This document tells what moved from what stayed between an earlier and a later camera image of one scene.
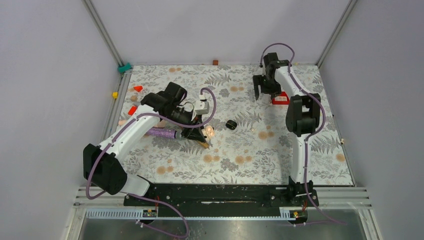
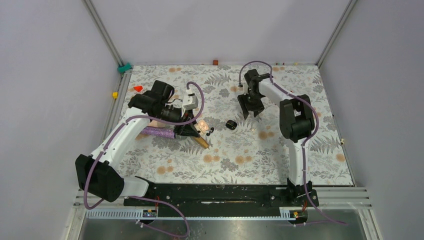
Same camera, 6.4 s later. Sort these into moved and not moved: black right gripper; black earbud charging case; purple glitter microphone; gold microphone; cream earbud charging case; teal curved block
Moved: black right gripper; cream earbud charging case
Not moved: purple glitter microphone; teal curved block; gold microphone; black earbud charging case
